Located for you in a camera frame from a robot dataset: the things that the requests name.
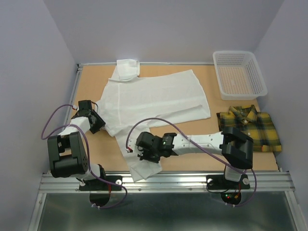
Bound white long sleeve shirt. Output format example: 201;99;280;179
99;59;211;181

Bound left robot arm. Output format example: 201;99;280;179
41;100;107;190

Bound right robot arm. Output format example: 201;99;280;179
128;128;254;188

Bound yellow plaid folded shirt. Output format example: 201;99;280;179
217;105;282;153

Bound white plastic basket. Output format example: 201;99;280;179
213;51;268;101

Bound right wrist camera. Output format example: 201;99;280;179
126;140;138;153

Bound aluminium front rail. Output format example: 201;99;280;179
38;171;295;193

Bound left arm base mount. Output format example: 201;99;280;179
79;175;123;192

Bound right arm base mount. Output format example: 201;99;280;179
206;174;250;191

